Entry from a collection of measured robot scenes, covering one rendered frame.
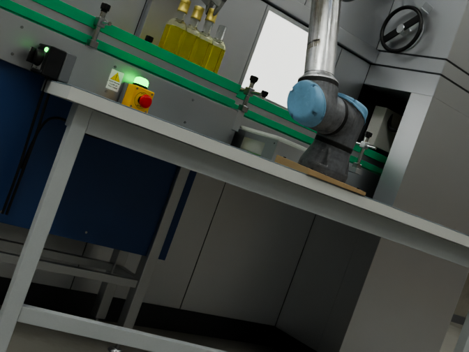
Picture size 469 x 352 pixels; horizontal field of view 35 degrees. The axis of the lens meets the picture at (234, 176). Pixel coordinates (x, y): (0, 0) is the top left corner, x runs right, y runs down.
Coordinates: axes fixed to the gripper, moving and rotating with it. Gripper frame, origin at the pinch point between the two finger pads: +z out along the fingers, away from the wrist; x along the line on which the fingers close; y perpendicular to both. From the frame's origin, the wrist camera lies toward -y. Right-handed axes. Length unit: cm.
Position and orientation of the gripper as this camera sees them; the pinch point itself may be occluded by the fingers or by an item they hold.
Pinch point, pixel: (213, 12)
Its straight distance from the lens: 256.8
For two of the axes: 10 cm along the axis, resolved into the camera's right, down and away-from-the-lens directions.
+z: -3.4, 9.4, 0.1
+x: 6.2, 2.3, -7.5
